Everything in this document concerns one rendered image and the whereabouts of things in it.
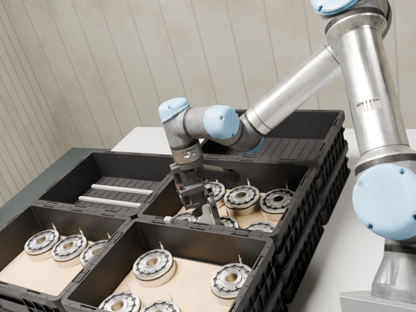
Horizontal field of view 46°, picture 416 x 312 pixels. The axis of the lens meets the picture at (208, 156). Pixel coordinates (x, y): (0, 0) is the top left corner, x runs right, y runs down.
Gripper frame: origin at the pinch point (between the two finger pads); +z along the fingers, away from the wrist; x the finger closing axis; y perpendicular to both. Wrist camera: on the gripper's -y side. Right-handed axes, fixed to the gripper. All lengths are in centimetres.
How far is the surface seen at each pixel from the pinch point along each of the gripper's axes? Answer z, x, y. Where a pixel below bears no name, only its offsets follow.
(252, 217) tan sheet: 2.0, -0.4, -9.5
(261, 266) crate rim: -3.3, 29.4, -2.7
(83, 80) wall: -8, -254, 33
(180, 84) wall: 5, -201, -27
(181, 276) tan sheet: 3.9, 11.2, 13.5
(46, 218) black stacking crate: -7, -27, 46
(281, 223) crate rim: -5.3, 19.8, -11.8
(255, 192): -1.9, -5.5, -13.4
